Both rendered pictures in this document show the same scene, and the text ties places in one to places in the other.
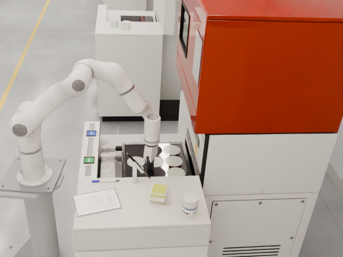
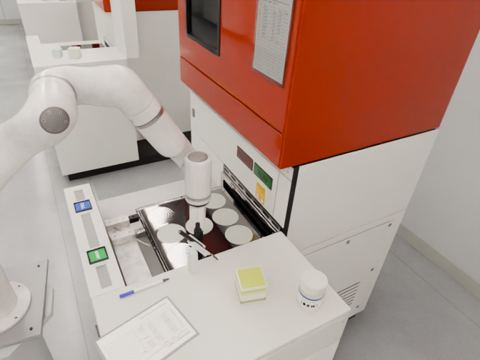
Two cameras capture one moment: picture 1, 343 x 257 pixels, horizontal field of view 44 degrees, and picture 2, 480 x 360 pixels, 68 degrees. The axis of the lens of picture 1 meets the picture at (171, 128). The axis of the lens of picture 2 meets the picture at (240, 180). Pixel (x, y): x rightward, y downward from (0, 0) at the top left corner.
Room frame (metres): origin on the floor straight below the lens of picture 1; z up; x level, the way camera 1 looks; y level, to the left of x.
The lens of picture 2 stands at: (0.95, 0.33, 1.80)
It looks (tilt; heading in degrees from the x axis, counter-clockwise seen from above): 35 degrees down; 337
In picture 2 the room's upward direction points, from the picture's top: 4 degrees clockwise
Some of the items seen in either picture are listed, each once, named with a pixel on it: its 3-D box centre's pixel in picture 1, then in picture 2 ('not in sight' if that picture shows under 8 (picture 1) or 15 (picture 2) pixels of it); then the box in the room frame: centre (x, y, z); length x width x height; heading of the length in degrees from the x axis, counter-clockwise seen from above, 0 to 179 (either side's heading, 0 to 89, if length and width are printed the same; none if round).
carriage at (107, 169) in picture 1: (107, 169); (129, 257); (1.86, 0.34, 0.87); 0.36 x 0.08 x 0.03; 8
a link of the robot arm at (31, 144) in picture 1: (28, 125); not in sight; (1.83, 0.75, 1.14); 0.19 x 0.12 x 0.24; 4
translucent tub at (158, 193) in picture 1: (158, 194); (250, 285); (1.53, 0.04, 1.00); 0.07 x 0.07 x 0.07; 83
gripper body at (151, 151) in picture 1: (151, 149); (198, 210); (1.85, 0.10, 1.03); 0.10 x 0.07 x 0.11; 163
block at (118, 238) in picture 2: (107, 156); (123, 236); (1.93, 0.35, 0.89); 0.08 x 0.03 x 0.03; 98
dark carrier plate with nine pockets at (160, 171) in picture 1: (154, 161); (199, 225); (1.91, 0.08, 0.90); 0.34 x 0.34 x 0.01; 8
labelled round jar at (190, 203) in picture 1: (190, 205); (311, 290); (1.45, -0.11, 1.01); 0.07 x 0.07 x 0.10
